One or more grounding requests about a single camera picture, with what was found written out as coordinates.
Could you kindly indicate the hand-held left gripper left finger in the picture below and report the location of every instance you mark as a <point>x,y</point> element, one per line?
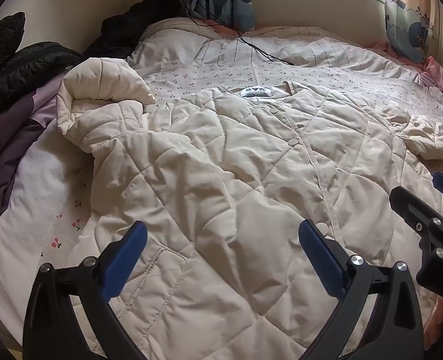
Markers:
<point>126,258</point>

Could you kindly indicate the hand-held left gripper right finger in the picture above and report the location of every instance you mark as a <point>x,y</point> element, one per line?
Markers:
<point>321,258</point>

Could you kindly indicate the cream quilted jacket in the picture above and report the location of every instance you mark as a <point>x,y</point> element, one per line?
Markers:
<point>225,157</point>

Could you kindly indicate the pink cloth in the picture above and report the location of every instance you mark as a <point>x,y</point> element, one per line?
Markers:
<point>437,73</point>

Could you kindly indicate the white quilt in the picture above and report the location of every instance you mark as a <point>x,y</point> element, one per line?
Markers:
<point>49,165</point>

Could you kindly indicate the purple folded garment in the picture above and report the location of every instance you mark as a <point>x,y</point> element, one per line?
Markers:
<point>4,157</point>

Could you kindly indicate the black puffer jacket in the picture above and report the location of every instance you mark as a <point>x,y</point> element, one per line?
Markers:
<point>22,67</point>

